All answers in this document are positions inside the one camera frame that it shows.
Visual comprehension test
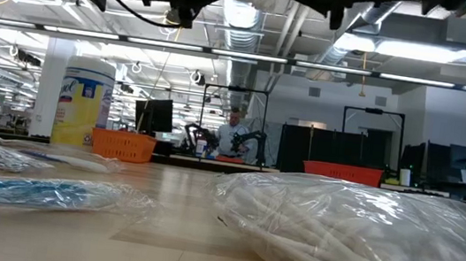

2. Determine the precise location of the red plastic basket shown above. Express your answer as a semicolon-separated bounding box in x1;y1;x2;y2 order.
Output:
300;158;386;189

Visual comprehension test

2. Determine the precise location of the grey cover sheet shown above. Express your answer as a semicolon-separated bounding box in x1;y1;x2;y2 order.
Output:
233;115;284;169

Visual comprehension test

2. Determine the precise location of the white bottle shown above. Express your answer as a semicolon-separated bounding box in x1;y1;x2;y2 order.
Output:
194;138;210;159

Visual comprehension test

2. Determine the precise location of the black background equipment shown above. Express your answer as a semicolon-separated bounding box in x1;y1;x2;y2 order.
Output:
398;137;466;195

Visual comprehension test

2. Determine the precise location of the bagged blue white toothbrush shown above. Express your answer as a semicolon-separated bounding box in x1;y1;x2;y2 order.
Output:
0;168;160;234
0;132;127;178

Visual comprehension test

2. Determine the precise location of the background table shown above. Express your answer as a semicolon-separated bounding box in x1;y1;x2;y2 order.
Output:
152;151;281;176

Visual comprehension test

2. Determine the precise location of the black monitor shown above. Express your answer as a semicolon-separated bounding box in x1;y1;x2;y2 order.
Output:
131;95;177;140

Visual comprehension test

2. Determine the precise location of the orange plastic basket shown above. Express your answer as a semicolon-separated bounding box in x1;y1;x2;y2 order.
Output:
89;126;158;166

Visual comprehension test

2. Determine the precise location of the silver spiral ventilation duct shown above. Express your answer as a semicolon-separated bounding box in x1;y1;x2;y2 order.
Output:
206;0;272;117
305;0;403;91

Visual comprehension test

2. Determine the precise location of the white paper roll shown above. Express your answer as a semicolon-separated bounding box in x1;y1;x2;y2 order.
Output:
398;167;414;188

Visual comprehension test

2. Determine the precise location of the person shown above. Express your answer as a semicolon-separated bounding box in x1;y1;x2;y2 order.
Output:
214;105;254;160

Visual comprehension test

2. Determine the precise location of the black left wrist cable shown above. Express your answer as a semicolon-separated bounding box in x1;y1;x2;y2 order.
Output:
111;0;174;30

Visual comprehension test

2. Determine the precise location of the long led light bar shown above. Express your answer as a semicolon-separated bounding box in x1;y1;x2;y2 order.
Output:
0;16;466;92

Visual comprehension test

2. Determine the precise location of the white ceiling light fixture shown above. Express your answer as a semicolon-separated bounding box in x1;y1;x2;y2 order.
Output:
332;29;466;68

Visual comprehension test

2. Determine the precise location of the Lysol wipes canister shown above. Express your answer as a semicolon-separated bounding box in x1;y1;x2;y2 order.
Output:
49;53;118;151

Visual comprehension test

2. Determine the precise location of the white pillar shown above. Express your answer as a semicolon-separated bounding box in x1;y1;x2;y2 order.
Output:
27;35;81;142

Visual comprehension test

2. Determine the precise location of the black curtain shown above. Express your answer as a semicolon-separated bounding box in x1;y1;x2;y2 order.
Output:
275;122;393;185

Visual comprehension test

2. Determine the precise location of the black background rig frame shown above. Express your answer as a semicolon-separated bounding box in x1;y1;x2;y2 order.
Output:
194;81;271;167
336;104;408;179

